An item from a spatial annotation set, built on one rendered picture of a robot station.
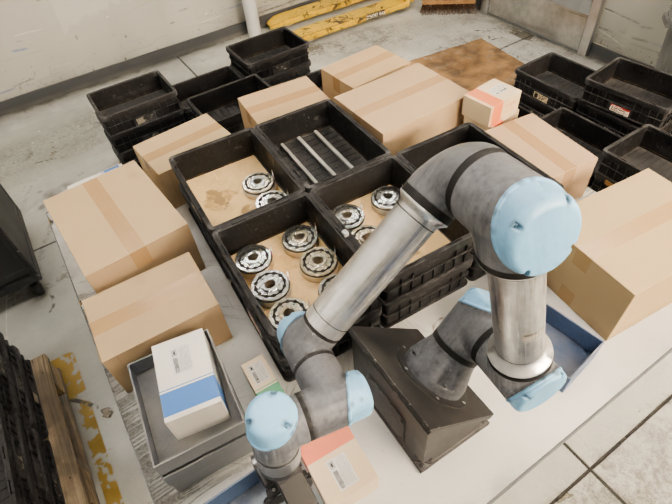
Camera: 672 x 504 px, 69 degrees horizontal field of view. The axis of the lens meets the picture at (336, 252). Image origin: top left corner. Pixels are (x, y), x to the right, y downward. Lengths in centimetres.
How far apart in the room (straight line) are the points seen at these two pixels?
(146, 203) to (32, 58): 292
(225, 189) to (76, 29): 289
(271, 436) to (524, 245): 42
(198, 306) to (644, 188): 126
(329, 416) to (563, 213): 43
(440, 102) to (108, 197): 115
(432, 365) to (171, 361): 58
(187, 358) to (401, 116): 107
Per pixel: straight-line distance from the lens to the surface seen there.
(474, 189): 68
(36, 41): 436
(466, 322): 105
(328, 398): 76
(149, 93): 305
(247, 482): 110
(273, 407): 74
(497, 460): 125
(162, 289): 137
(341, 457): 114
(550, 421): 132
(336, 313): 80
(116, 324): 135
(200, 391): 113
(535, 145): 175
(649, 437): 222
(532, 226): 64
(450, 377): 110
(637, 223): 150
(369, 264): 77
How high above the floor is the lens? 185
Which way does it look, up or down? 48 degrees down
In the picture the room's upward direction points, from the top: 6 degrees counter-clockwise
